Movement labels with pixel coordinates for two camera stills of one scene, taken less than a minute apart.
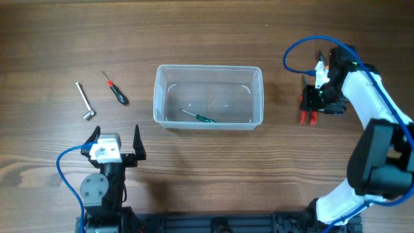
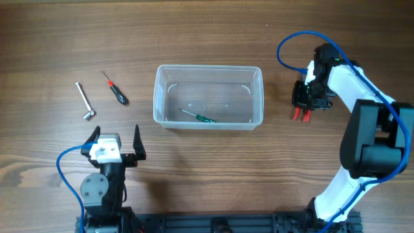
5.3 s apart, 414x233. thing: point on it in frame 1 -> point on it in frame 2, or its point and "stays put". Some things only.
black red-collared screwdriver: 121,96 stays put
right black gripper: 308,102 -> 297,100
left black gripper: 129,159 stays put
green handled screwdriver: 204,119 stays put
